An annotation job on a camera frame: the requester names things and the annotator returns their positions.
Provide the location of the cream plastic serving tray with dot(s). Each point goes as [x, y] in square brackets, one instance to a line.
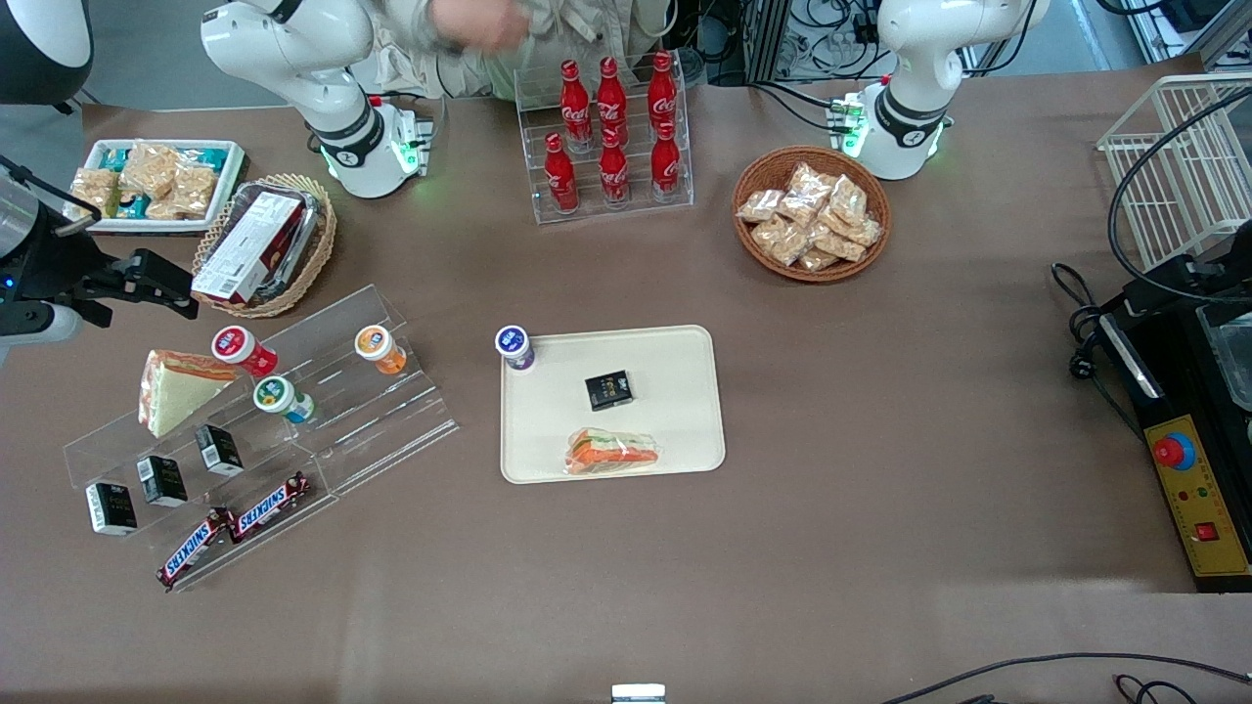
[675, 430]

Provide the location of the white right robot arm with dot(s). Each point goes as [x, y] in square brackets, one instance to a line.
[337, 127]

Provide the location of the red Coca-Cola bottle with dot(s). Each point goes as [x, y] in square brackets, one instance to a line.
[665, 161]
[575, 103]
[560, 176]
[611, 98]
[662, 93]
[613, 171]

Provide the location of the red and white wrapped box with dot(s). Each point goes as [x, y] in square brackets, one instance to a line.
[249, 244]

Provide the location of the clear plastic container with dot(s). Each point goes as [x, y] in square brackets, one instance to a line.
[1232, 352]

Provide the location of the black and yellow control box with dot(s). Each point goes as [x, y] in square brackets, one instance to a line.
[1174, 391]

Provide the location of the large wrapped triangle sandwich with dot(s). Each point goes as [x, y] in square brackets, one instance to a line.
[176, 391]

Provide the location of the wrapped sandwich with orange filling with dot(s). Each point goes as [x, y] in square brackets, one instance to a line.
[611, 453]

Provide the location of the small black chocolate box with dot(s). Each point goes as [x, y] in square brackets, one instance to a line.
[112, 508]
[219, 450]
[162, 480]

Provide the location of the person in beige jacket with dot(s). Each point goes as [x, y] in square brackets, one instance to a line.
[587, 24]

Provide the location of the orange cap gum bottle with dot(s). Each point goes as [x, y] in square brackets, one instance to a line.
[380, 348]

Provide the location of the round brown wicker basket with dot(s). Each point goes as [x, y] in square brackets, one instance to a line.
[763, 170]

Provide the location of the black box with gold print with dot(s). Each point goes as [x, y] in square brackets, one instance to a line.
[609, 390]

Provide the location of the small white box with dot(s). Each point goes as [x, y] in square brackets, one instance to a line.
[638, 695]

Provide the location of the purple cap gum bottle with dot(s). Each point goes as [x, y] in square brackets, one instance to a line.
[514, 346]

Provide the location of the red cap gum bottle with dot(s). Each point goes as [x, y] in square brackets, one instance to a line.
[240, 348]

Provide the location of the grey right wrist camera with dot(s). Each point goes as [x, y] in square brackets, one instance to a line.
[39, 323]

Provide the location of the clear bag of brown snacks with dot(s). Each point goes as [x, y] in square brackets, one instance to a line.
[761, 205]
[770, 233]
[790, 246]
[869, 231]
[820, 260]
[848, 198]
[800, 208]
[812, 181]
[839, 242]

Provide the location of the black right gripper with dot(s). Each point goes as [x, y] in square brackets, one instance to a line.
[57, 270]

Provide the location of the person's bare hand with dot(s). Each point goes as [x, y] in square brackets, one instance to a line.
[484, 24]

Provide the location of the red emergency stop button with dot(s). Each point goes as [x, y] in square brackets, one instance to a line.
[1174, 451]

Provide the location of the green cap gum bottle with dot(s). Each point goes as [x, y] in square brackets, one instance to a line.
[279, 396]

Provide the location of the oval wicker basket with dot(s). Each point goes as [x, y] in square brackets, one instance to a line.
[320, 244]

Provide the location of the clear acrylic bottle rack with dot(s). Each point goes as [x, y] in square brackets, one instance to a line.
[533, 117]

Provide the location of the Snickers bar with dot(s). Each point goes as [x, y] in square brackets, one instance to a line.
[194, 550]
[271, 506]

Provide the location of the teal snack packet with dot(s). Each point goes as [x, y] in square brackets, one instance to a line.
[205, 154]
[132, 206]
[115, 157]

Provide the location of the white rectangular snack tray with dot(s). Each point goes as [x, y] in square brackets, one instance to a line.
[166, 227]

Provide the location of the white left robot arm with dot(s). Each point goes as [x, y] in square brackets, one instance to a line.
[910, 108]

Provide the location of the clear pack of rice crackers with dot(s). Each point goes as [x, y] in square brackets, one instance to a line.
[93, 191]
[152, 168]
[186, 191]

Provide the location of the clear acrylic tiered display shelf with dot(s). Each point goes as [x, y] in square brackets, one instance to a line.
[391, 420]

